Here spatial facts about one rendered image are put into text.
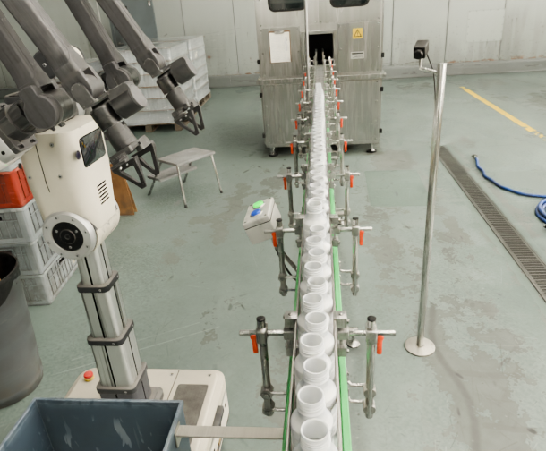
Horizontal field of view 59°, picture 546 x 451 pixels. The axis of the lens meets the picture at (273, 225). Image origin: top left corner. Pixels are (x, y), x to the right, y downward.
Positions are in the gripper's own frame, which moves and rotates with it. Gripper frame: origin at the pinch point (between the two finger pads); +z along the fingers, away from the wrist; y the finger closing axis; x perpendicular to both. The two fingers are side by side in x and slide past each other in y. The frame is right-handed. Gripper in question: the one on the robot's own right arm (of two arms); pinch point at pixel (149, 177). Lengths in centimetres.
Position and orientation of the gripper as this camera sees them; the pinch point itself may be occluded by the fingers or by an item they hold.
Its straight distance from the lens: 122.3
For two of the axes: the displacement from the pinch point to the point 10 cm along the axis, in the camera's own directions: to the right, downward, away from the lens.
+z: 5.1, 8.0, 3.1
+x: -8.6, 4.2, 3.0
